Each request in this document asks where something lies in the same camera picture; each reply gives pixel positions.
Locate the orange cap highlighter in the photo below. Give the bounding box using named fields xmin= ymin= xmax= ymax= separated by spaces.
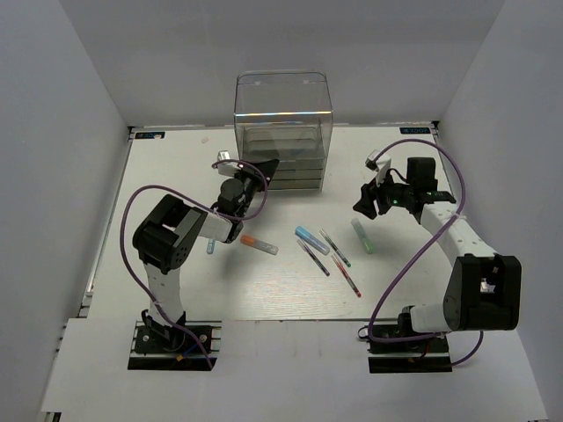
xmin=240 ymin=235 xmax=279 ymax=256

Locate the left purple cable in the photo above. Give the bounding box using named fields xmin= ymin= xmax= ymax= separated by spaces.
xmin=119 ymin=159 xmax=270 ymax=369

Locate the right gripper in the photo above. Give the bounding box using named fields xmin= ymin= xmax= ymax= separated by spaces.
xmin=354 ymin=167 xmax=415 ymax=220

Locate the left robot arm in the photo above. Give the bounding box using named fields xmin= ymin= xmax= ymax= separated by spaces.
xmin=132 ymin=151 xmax=280 ymax=351

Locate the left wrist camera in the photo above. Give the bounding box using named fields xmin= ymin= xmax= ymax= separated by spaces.
xmin=212 ymin=150 xmax=243 ymax=177

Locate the blue pen under arm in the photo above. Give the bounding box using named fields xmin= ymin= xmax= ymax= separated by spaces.
xmin=206 ymin=239 xmax=216 ymax=255

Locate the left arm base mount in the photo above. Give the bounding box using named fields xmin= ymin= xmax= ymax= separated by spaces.
xmin=128 ymin=321 xmax=222 ymax=372

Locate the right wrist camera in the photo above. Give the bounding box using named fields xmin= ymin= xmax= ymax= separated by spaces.
xmin=365 ymin=149 xmax=391 ymax=186

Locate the red gel pen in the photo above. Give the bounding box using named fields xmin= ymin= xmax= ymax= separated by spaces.
xmin=331 ymin=254 xmax=362 ymax=298

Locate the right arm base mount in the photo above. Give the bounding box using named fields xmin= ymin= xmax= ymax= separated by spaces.
xmin=357 ymin=325 xmax=452 ymax=375

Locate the right table label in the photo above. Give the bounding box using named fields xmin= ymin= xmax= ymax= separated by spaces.
xmin=399 ymin=127 xmax=431 ymax=135

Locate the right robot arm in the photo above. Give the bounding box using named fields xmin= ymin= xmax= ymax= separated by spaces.
xmin=353 ymin=155 xmax=522 ymax=351

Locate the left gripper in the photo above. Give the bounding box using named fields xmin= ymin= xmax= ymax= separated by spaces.
xmin=232 ymin=158 xmax=278 ymax=220

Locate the blue cap highlighter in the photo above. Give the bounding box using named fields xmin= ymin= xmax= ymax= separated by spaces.
xmin=295 ymin=226 xmax=330 ymax=256

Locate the table label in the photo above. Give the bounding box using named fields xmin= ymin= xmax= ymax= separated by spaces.
xmin=135 ymin=132 xmax=165 ymax=140
xmin=399 ymin=127 xmax=431 ymax=135

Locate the green gel pen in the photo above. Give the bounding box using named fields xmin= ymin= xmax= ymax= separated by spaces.
xmin=319 ymin=229 xmax=351 ymax=268

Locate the clear plastic drawer organizer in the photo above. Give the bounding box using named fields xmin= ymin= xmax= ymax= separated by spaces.
xmin=233 ymin=69 xmax=333 ymax=191

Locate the left table label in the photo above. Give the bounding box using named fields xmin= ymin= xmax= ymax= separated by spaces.
xmin=135 ymin=132 xmax=165 ymax=140

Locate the green cap highlighter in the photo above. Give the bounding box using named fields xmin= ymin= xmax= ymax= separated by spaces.
xmin=351 ymin=218 xmax=375 ymax=254

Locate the purple gel pen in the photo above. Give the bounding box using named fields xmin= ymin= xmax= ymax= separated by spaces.
xmin=296 ymin=238 xmax=330 ymax=277

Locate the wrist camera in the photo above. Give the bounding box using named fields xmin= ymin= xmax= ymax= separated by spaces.
xmin=212 ymin=150 xmax=243 ymax=177
xmin=365 ymin=149 xmax=391 ymax=186

